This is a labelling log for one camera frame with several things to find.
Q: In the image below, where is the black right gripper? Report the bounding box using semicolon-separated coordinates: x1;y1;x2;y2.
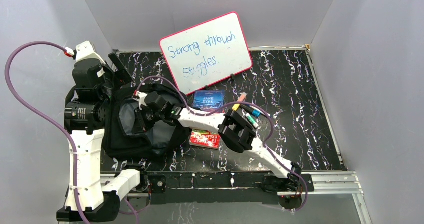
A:
132;105;165;134

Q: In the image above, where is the black student backpack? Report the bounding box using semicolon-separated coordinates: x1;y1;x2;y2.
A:
102;87;191;161

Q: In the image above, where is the red Treehouse book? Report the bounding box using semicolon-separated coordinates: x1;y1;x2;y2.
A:
189;129;221;149

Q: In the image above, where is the blue Jane Eyre book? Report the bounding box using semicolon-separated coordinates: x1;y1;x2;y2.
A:
192;90;225;112

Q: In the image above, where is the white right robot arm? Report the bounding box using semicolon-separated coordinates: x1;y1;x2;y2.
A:
133;90;308;192

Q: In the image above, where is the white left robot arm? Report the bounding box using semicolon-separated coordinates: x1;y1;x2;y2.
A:
56;41;150;223

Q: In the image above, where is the pink framed whiteboard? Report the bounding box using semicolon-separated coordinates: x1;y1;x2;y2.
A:
159;11;253;94

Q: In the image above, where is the yellow pink highlighter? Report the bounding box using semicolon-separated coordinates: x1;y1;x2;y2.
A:
231;92;247;111

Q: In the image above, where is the black marker pen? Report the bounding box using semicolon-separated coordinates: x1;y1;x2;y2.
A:
240;104;254;114

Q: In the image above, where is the blue capped white marker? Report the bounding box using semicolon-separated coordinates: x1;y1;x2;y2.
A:
248;106;262;117

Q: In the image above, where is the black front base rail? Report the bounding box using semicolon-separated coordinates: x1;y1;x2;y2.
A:
144;171;315;207

